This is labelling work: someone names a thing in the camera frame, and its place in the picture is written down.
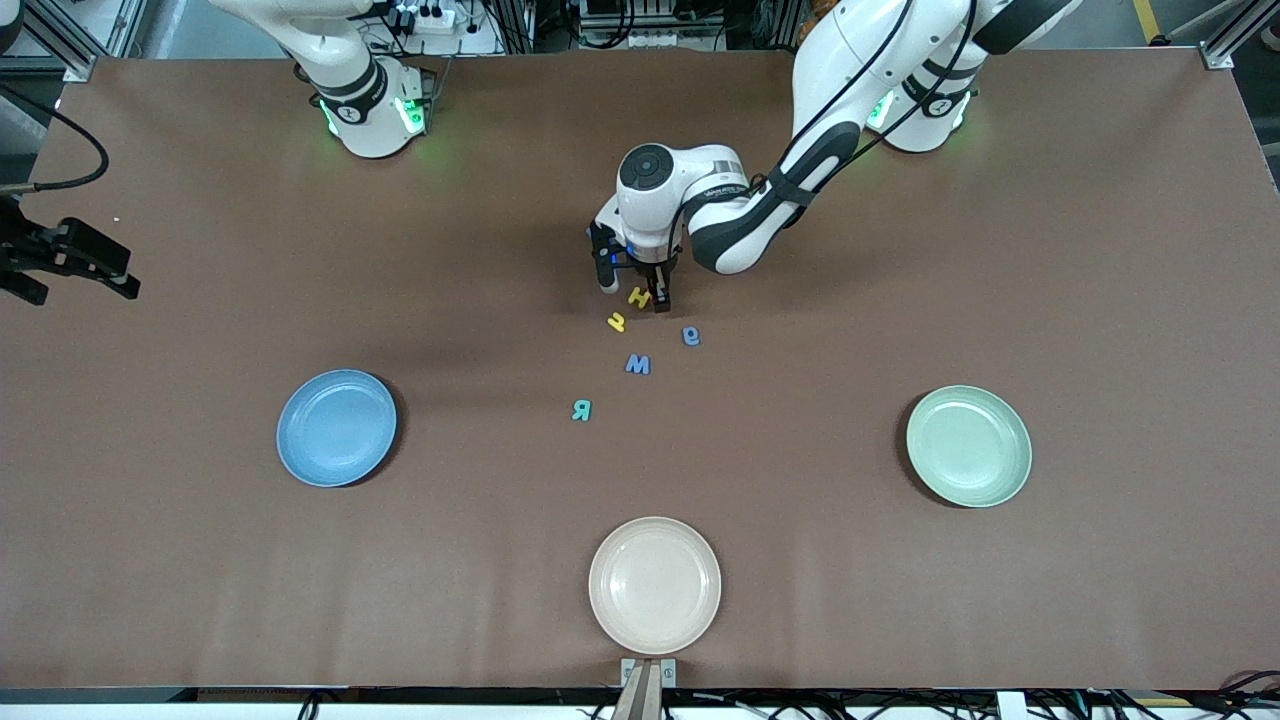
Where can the green plate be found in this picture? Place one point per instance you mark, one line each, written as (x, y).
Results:
(968, 446)

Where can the blue foam letter M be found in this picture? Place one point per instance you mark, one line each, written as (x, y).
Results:
(638, 366)

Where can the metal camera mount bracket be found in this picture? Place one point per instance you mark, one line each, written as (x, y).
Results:
(630, 668)

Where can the beige plate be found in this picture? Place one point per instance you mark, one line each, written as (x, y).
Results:
(655, 585)

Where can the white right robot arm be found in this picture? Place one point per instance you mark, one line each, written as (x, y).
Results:
(360, 120)

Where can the blue foam letter a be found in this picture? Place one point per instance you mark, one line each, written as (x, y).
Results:
(696, 336)

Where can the white power strip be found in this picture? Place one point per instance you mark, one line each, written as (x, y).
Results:
(430, 17)
(650, 40)

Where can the teal foam letter R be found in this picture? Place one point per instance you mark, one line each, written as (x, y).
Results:
(587, 410)

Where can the blue plate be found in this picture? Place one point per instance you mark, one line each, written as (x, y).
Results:
(335, 430)

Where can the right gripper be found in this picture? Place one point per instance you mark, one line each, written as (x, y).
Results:
(32, 247)

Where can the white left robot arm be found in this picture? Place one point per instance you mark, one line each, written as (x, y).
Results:
(850, 40)

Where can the yellow foam letter H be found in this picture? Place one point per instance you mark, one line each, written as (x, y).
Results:
(640, 298)
(617, 322)

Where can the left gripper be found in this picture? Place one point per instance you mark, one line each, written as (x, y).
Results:
(655, 273)

